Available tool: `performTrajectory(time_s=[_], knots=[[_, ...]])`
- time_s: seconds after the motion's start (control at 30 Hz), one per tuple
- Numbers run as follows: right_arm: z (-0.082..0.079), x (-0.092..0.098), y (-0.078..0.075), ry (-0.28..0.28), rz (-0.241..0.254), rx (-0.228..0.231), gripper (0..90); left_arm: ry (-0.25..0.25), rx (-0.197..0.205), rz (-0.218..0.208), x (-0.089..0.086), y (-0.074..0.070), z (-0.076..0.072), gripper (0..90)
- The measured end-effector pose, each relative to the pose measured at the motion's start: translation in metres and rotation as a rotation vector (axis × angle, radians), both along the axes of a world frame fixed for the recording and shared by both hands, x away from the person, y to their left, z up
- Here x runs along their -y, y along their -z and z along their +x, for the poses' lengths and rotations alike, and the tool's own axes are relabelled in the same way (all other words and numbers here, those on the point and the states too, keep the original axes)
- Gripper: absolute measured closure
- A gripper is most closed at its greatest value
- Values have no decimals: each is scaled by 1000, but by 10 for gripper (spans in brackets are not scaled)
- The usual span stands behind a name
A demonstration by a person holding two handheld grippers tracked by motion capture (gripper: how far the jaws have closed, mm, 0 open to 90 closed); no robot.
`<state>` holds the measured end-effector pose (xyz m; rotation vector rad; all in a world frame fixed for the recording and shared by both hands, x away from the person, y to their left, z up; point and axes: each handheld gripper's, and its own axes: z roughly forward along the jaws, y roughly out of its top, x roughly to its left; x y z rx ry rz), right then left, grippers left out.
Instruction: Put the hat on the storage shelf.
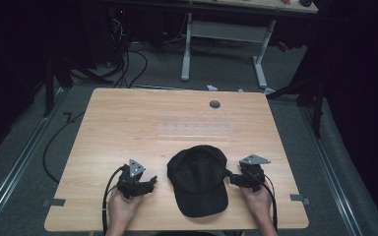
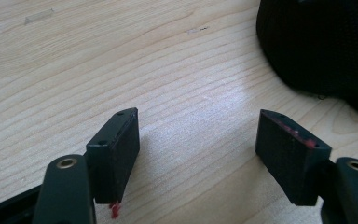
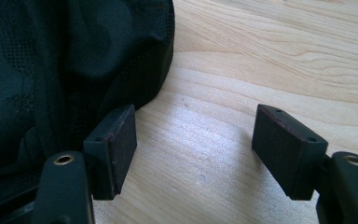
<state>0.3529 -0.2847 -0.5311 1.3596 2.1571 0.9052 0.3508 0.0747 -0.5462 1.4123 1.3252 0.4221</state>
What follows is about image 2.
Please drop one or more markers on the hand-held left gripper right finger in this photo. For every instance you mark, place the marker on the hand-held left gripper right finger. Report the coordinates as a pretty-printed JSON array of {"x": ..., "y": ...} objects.
[{"x": 287, "y": 155}]

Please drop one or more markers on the black mesh cloth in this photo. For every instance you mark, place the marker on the black mesh cloth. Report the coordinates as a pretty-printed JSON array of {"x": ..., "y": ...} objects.
[{"x": 323, "y": 46}]

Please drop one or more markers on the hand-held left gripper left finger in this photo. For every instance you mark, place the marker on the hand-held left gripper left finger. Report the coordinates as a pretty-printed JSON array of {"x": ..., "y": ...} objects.
[{"x": 113, "y": 161}]

